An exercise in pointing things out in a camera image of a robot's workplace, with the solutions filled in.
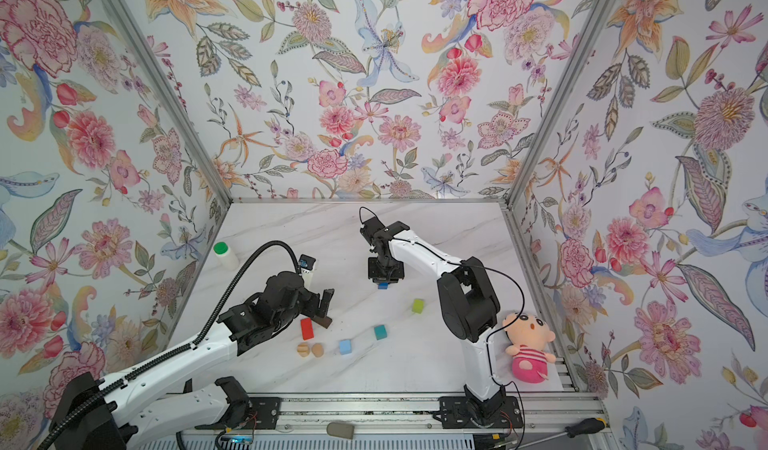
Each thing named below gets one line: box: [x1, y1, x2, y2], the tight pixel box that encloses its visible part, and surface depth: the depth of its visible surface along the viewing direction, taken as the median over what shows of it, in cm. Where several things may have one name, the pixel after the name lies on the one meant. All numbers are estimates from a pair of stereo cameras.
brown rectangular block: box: [312, 316, 333, 329], surface depth 91 cm
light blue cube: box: [339, 339, 352, 355], surface depth 86 cm
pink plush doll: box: [502, 312, 557, 384], surface depth 80 cm
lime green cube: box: [412, 299, 425, 314], surface depth 95 cm
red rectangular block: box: [300, 317, 315, 341], surface depth 89 cm
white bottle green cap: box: [213, 241, 239, 271], surface depth 98 cm
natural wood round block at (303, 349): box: [297, 342, 311, 357], surface depth 85 cm
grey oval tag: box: [326, 422, 355, 440], surface depth 72 cm
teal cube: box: [374, 324, 387, 340], surface depth 89 cm
